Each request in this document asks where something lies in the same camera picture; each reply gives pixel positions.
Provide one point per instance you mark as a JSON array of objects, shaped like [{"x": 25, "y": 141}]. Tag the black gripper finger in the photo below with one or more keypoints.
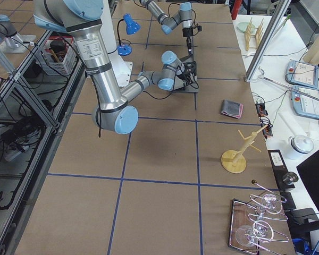
[{"x": 189, "y": 45}]

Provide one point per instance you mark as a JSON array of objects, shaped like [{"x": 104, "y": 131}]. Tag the wine glass rack tray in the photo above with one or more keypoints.
[{"x": 250, "y": 222}]

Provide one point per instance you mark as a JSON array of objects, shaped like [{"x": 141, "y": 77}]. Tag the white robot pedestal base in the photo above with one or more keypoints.
[{"x": 122, "y": 69}]

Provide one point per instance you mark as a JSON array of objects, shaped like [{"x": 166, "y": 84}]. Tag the white enamel pot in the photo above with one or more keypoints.
[{"x": 298, "y": 146}]

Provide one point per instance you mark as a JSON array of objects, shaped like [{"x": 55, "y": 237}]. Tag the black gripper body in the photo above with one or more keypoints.
[
  {"x": 188, "y": 69},
  {"x": 187, "y": 32}
]

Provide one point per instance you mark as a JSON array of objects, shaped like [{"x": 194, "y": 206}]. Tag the wooden dish rack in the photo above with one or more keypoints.
[{"x": 257, "y": 35}]

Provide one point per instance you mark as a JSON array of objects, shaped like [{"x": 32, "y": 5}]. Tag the blue desk lamp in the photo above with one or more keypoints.
[{"x": 132, "y": 27}]

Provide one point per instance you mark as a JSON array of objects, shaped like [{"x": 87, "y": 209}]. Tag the aluminium frame post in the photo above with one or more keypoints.
[{"x": 267, "y": 37}]

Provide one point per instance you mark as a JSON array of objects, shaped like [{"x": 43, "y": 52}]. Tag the blue teach pendant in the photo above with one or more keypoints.
[
  {"x": 303, "y": 103},
  {"x": 302, "y": 74}
]

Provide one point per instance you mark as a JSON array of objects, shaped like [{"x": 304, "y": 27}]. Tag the folded grey cloth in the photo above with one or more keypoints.
[{"x": 232, "y": 108}]

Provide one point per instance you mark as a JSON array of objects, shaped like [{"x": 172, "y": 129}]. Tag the white plastic basket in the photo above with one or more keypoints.
[{"x": 57, "y": 56}]

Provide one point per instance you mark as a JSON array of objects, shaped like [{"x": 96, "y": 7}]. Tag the upper blue teach pendant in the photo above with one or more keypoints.
[{"x": 302, "y": 74}]

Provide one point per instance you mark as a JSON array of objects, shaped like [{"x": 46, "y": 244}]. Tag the light green plate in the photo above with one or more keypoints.
[{"x": 242, "y": 27}]

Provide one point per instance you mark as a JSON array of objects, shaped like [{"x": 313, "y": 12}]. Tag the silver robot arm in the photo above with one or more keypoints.
[
  {"x": 183, "y": 17},
  {"x": 82, "y": 20}
]

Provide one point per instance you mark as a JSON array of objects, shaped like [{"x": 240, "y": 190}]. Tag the grey laptop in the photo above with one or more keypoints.
[{"x": 186, "y": 86}]

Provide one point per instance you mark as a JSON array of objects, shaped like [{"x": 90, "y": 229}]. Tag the lower blue teach pendant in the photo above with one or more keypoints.
[{"x": 303, "y": 103}]

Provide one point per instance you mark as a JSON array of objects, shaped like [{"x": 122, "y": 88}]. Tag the wooden mug tree stand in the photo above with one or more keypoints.
[{"x": 233, "y": 161}]

